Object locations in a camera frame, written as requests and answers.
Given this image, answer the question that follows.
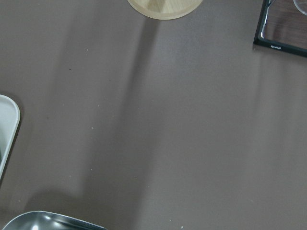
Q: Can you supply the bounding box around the metal ice scoop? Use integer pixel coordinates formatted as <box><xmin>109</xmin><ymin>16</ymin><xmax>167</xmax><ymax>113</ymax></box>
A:
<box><xmin>3</xmin><ymin>211</ymin><xmax>106</xmax><ymax>230</ymax></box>

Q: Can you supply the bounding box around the wooden mug tree stand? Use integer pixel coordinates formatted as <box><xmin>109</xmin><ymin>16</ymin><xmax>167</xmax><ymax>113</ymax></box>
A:
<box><xmin>128</xmin><ymin>0</ymin><xmax>202</xmax><ymax>20</ymax></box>

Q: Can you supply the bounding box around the cream serving tray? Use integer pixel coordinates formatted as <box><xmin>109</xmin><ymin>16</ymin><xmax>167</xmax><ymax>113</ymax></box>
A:
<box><xmin>0</xmin><ymin>95</ymin><xmax>20</xmax><ymax>178</ymax></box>

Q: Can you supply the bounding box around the black framed glass tray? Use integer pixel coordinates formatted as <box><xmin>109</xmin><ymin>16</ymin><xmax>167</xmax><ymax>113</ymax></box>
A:
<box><xmin>253</xmin><ymin>0</ymin><xmax>307</xmax><ymax>57</ymax></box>

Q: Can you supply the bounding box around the wine glass upper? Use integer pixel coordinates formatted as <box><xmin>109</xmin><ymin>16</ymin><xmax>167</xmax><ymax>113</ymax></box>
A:
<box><xmin>293</xmin><ymin>0</ymin><xmax>307</xmax><ymax>15</ymax></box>

